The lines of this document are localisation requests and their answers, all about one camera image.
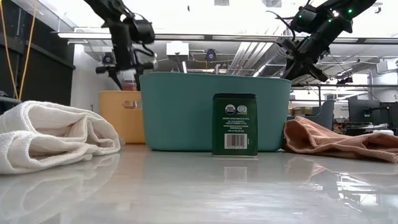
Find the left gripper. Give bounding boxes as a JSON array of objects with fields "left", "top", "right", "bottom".
[{"left": 95, "top": 45, "right": 157, "bottom": 92}]

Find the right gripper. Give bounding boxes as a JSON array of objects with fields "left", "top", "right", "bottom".
[{"left": 275, "top": 33, "right": 333, "bottom": 83}]

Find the salmon cloth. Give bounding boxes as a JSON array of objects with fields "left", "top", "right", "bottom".
[{"left": 282, "top": 115, "right": 398, "bottom": 164}]

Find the green spice tin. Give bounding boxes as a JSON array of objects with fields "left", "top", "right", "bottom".
[{"left": 211, "top": 93, "right": 259, "bottom": 158}]

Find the yellow plastic bin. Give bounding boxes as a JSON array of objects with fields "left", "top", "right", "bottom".
[{"left": 99, "top": 90, "right": 146, "bottom": 145}]

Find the blue-grey plastic bin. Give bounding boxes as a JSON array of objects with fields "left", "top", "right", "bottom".
[{"left": 287, "top": 99, "right": 336, "bottom": 131}]

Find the white ceiling box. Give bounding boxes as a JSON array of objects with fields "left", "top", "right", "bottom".
[{"left": 165, "top": 41, "right": 190, "bottom": 58}]

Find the teal plastic bin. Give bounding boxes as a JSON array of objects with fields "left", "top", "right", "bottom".
[{"left": 139, "top": 72, "right": 292, "bottom": 152}]

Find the black partition panel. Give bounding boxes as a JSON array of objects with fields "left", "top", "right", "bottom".
[{"left": 0, "top": 0, "right": 76, "bottom": 107}]

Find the dark background monitor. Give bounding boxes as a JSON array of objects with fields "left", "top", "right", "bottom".
[{"left": 347, "top": 98, "right": 398, "bottom": 129}]

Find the white striped towel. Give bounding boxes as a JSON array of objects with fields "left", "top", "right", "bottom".
[{"left": 0, "top": 100, "right": 122, "bottom": 175}]

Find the silver ventilation duct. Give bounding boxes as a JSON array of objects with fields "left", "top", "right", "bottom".
[{"left": 229, "top": 41, "right": 290, "bottom": 78}]

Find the yellow cable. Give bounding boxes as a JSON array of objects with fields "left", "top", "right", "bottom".
[{"left": 0, "top": 0, "right": 39, "bottom": 101}]

